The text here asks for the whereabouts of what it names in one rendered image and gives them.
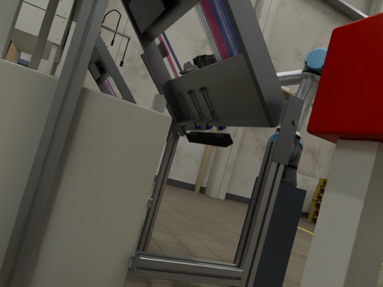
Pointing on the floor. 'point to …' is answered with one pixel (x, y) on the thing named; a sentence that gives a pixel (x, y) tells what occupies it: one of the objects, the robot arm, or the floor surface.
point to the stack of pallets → (317, 200)
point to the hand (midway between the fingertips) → (182, 73)
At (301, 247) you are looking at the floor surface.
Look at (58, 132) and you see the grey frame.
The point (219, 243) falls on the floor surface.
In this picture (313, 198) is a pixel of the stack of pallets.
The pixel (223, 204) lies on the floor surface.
